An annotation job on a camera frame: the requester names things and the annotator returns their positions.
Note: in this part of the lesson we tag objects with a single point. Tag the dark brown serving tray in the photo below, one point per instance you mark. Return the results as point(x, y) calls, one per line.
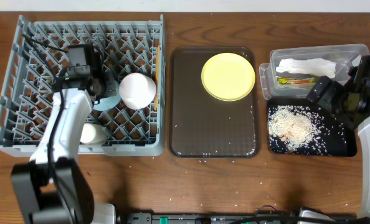
point(201, 125)

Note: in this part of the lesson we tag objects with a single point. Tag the white napkin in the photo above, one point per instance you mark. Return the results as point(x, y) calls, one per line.
point(317, 67)

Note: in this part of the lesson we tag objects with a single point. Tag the green yellow sauce packet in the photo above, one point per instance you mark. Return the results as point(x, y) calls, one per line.
point(295, 81)

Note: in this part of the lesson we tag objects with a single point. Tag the black waste tray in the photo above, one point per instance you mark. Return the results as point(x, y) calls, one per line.
point(337, 140)

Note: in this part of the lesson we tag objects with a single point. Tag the grey dishwasher rack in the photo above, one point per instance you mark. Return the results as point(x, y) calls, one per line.
point(39, 51)

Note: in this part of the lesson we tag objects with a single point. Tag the yellow plate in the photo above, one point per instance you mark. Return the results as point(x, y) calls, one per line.
point(228, 77)

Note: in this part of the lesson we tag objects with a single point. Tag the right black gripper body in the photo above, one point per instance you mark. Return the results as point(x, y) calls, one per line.
point(335, 100)

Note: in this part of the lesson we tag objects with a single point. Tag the spilled rice pile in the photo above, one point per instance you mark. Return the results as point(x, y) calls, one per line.
point(292, 129)

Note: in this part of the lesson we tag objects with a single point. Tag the wooden chopstick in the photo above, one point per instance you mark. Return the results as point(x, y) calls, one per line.
point(156, 79)

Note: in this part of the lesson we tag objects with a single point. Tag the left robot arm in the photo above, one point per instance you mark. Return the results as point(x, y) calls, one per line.
point(50, 188)

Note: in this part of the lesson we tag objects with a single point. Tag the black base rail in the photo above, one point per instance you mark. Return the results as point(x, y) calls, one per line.
point(149, 218)

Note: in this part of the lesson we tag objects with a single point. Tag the clear plastic bin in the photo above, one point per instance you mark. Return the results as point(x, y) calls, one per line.
point(345, 57)

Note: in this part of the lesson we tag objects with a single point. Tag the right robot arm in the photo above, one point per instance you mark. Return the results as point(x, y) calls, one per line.
point(350, 103)

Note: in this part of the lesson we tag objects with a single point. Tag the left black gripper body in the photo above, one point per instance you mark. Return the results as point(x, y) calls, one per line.
point(109, 88)

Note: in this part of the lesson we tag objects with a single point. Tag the white pink bowl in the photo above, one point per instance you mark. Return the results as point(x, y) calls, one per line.
point(137, 91)

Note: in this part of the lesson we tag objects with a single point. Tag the light blue bowl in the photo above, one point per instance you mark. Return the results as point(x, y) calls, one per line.
point(107, 103)

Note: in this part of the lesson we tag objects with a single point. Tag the small white cup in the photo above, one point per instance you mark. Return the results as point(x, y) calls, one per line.
point(93, 134)

